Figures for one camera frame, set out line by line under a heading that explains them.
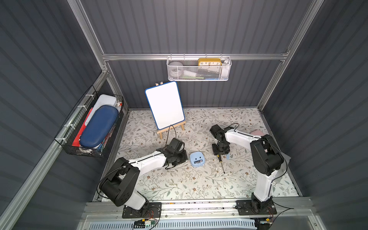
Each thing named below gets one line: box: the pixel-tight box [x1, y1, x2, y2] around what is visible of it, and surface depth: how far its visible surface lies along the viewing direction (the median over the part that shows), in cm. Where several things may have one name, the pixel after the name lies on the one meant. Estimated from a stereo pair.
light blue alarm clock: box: [189, 151, 206, 168], surface depth 90 cm
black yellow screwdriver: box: [217, 154, 226, 174], surface depth 93 cm
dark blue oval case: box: [79, 104, 119, 149], surface depth 69 cm
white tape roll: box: [168, 61, 185, 78], surface depth 89 cm
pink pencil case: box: [249, 129, 265, 136], surface depth 106 cm
